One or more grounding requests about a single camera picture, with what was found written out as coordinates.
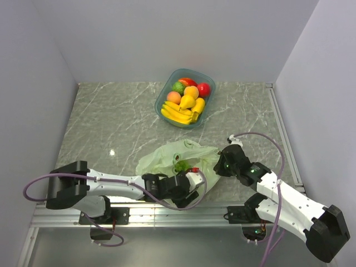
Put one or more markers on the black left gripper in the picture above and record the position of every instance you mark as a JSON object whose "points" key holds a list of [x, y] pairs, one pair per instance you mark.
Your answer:
{"points": [[183, 201]]}

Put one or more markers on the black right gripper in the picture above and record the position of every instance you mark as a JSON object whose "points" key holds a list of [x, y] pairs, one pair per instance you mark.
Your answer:
{"points": [[218, 167]]}

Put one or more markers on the green grape bunch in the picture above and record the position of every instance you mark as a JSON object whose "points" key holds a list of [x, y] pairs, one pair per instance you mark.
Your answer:
{"points": [[182, 165]]}

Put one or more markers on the pale green plastic bag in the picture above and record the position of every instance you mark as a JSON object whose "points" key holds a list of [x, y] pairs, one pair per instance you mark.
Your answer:
{"points": [[161, 162]]}

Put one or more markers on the yellow pear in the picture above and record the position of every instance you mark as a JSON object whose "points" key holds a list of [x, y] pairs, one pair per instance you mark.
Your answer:
{"points": [[186, 102]]}

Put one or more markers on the yellow banana bunch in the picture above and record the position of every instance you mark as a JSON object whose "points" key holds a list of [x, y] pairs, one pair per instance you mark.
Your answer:
{"points": [[171, 111]]}

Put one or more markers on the orange round fruit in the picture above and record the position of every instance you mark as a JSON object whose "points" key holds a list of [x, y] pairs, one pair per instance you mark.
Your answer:
{"points": [[191, 91]]}

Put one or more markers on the pink orange peach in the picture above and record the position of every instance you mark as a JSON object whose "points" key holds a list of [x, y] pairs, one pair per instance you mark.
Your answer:
{"points": [[174, 97]]}

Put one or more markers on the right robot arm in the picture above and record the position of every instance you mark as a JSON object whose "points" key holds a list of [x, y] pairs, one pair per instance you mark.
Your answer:
{"points": [[322, 228]]}

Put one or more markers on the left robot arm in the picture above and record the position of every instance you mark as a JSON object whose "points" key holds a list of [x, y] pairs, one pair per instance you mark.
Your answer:
{"points": [[78, 187]]}

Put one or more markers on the green round fruit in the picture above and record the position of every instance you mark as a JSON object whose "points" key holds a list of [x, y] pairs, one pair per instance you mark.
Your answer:
{"points": [[178, 87]]}

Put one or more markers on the yellow mango in tray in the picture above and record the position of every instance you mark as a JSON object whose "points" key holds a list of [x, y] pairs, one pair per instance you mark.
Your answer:
{"points": [[199, 105]]}

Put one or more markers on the red apple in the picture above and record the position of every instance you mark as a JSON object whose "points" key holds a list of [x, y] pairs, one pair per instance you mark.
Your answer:
{"points": [[204, 90]]}

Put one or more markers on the red orange mango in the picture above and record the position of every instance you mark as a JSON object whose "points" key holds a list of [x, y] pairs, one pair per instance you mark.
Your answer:
{"points": [[187, 82]]}

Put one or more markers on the teal plastic tray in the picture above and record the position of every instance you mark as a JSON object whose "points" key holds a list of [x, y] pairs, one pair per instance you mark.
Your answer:
{"points": [[176, 75]]}

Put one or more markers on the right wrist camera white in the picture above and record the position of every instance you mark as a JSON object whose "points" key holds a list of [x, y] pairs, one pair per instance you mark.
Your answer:
{"points": [[233, 140]]}

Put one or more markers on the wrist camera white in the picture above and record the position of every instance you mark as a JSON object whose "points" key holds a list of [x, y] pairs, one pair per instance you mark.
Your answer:
{"points": [[195, 179], [233, 140]]}

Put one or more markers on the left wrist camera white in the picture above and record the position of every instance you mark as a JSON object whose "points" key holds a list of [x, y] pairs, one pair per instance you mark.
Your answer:
{"points": [[195, 179]]}

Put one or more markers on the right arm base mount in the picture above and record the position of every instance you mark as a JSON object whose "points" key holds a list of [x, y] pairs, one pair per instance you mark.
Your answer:
{"points": [[253, 227]]}

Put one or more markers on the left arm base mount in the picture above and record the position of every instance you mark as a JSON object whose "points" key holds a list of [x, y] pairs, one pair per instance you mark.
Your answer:
{"points": [[104, 226]]}

